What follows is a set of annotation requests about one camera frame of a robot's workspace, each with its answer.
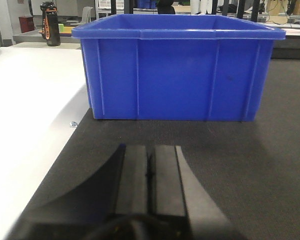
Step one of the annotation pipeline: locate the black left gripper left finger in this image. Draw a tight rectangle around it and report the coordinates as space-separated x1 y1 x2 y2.
37 145 150 240

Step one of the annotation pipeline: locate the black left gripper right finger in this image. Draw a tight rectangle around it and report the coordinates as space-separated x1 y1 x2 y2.
151 145 242 240

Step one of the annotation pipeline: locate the black conveyor belt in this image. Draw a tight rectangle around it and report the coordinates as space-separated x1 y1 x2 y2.
7 59 300 240

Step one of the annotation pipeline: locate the blue plastic bin on conveyor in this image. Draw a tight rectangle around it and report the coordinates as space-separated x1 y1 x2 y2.
72 14 286 122

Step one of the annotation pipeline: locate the black orange water bottle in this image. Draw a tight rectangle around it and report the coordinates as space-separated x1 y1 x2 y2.
40 1 61 47

